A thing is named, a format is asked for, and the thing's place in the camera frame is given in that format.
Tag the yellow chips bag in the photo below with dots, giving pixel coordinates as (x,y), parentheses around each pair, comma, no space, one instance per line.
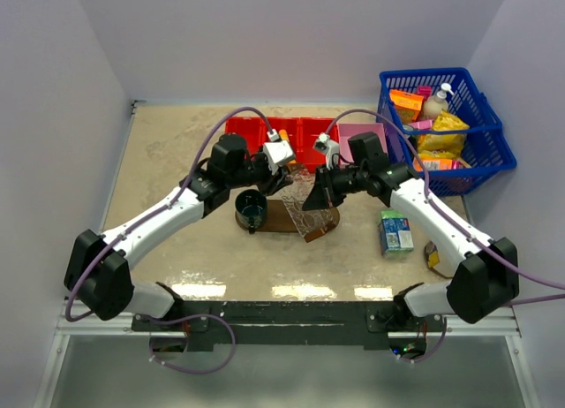
(446,139)

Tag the green blue carton box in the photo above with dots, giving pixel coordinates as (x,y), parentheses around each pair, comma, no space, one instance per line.
(394,234)

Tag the blue plastic basket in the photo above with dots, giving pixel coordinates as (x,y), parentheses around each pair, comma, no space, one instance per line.
(485,148)

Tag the pink small package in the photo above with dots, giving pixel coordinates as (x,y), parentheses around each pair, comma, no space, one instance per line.
(424,91)

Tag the yellow toothpaste tube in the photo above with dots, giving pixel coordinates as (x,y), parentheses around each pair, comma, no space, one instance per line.
(284,135)

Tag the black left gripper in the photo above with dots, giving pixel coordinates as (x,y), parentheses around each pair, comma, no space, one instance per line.
(274,181)

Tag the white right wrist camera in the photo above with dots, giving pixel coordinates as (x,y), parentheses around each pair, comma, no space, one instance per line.
(329,148)

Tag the beige pump soap bottle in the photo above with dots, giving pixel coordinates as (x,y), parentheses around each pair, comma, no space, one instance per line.
(436,103)

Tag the orange snack box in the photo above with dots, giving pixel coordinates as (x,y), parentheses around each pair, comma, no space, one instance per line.
(407,105)

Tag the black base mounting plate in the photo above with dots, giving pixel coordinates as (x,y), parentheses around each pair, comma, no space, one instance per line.
(202,325)

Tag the orange box lower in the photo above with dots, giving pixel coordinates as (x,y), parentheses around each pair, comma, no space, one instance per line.
(435,164)

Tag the oval wooden tray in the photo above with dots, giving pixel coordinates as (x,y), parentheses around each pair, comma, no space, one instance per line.
(279,219)

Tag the pink drawer box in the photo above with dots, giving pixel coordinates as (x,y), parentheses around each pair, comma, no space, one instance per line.
(348,130)

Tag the red bin middle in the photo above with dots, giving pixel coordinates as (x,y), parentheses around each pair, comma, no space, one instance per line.
(294,130)

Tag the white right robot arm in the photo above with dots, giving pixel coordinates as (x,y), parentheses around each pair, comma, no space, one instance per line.
(481,282)

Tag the clear acrylic toothbrush holder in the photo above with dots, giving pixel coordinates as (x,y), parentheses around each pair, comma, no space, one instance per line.
(310,224)

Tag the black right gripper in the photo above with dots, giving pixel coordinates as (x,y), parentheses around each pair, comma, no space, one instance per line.
(323,194)

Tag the dark green mug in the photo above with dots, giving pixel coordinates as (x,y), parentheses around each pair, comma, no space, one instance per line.
(251,210)

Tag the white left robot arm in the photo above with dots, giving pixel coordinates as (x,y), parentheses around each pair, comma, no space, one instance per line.
(99,270)

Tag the red bin left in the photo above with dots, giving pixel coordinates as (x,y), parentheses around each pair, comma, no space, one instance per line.
(252,129)

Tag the white paper roll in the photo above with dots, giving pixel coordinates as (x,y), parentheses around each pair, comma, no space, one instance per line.
(436,263)

